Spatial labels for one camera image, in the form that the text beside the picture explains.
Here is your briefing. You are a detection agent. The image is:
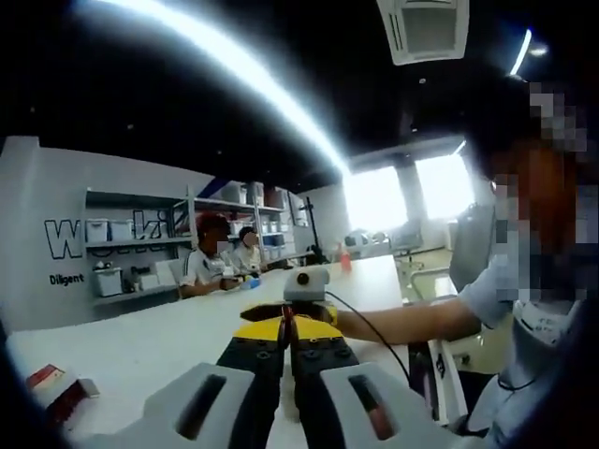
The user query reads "long ceiling light strip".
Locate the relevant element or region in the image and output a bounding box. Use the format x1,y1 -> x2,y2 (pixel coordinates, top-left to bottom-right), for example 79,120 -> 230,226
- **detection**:
79,0 -> 357,174

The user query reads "thin black neck cord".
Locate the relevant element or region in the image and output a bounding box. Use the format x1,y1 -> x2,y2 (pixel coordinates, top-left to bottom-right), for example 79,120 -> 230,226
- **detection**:
496,373 -> 537,392

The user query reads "white chest device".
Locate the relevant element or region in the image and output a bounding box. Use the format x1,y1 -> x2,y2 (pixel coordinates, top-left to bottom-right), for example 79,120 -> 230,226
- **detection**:
512,298 -> 581,348

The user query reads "row of white storage bins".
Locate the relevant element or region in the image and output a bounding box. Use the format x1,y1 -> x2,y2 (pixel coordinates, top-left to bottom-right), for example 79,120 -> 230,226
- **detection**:
88,181 -> 286,298

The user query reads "white panel with black label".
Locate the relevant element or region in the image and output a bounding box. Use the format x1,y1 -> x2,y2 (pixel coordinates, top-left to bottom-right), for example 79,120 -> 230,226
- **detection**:
408,339 -> 470,425

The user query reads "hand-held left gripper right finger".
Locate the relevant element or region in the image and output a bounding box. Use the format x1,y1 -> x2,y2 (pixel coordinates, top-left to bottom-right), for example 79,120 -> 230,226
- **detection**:
287,320 -> 474,449

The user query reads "person's light blue shirt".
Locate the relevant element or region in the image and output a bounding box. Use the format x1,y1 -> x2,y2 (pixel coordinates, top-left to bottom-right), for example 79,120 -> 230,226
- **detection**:
456,252 -> 586,436

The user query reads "grey metal shelving rack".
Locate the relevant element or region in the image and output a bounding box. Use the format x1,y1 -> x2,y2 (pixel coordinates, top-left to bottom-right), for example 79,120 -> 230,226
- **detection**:
83,180 -> 310,308

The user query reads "row of red coffee packets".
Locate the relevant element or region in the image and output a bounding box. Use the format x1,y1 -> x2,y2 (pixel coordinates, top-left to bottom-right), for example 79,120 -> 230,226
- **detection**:
49,379 -> 90,418

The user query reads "white cardboard box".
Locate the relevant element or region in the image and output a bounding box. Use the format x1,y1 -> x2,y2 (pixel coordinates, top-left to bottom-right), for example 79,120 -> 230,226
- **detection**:
25,363 -> 102,422

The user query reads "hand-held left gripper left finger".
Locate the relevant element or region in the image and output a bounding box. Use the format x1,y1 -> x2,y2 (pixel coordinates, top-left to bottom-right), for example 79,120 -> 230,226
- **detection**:
88,316 -> 286,449

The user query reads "person's head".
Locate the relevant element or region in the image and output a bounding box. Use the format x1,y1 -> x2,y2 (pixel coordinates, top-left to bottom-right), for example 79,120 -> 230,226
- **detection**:
467,79 -> 593,249

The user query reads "red coffee pouch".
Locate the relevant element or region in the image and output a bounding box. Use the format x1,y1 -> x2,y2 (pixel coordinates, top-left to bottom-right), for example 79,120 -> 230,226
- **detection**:
278,303 -> 299,352

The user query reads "ceiling air conditioner unit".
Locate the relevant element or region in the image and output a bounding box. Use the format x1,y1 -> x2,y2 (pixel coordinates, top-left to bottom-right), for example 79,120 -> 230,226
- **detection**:
376,0 -> 471,66

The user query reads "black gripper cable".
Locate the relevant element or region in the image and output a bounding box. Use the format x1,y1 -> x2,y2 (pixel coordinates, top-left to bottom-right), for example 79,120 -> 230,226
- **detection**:
324,290 -> 416,392

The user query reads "black stand with screen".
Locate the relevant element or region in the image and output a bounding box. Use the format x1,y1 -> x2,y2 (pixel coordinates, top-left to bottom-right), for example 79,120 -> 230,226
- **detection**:
302,196 -> 329,263

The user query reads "short ceiling light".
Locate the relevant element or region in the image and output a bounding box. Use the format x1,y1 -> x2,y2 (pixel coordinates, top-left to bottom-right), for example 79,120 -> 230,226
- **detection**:
508,27 -> 534,76

